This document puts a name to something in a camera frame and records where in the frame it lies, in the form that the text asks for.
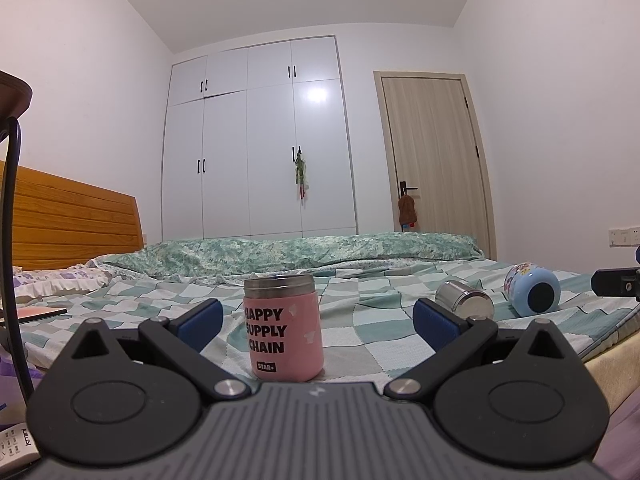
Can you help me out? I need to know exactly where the checkered bed sheet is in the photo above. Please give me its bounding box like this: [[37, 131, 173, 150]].
[[10, 257, 640, 386]]

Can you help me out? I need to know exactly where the beige mattress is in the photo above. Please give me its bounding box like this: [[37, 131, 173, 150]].
[[584, 336, 640, 413]]

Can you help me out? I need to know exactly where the light wooden door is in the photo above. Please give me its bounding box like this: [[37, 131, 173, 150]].
[[373, 70, 498, 261]]

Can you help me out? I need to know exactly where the pink cup with steel rim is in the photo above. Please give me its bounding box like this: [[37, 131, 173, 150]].
[[243, 275, 325, 382]]

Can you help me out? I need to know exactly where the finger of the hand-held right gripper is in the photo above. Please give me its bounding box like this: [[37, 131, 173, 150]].
[[590, 268, 640, 303]]

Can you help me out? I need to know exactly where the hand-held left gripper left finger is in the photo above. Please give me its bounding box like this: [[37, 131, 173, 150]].
[[70, 298, 252, 402]]

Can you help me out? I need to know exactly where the white wardrobe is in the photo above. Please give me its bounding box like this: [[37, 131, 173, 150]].
[[161, 35, 359, 242]]

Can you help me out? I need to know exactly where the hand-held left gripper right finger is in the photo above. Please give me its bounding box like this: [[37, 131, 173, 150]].
[[384, 297, 569, 402]]

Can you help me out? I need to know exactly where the white wall socket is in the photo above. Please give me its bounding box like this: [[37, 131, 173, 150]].
[[608, 226, 640, 248]]

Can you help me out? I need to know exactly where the green floral quilt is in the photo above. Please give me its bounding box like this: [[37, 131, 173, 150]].
[[86, 231, 486, 281]]

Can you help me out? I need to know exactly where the black cable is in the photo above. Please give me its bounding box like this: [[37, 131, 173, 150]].
[[1, 116, 37, 397]]

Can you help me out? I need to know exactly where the floral ruffled pillow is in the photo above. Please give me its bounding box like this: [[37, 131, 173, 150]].
[[11, 266, 113, 303]]

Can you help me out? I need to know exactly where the flat pink tablet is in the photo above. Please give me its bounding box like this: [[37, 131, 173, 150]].
[[15, 306, 67, 322]]

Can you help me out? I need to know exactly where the brown hanging bag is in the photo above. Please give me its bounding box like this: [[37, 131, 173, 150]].
[[397, 193, 420, 229]]

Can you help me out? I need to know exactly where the green hanging ornament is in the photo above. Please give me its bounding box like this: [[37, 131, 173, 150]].
[[293, 146, 312, 205]]

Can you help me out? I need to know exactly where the white remote control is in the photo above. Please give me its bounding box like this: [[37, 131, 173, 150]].
[[0, 424, 40, 467]]

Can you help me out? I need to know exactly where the wooden headboard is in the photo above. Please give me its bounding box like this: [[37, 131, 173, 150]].
[[0, 161, 144, 272]]

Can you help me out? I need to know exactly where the dark brown rounded tabletop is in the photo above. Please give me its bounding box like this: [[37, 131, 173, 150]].
[[0, 70, 34, 120]]

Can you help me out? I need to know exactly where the small stainless steel cup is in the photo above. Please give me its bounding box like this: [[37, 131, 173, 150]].
[[434, 280, 495, 320]]

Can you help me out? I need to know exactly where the light blue patterned cup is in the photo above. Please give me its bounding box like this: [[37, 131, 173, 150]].
[[503, 261, 562, 318]]

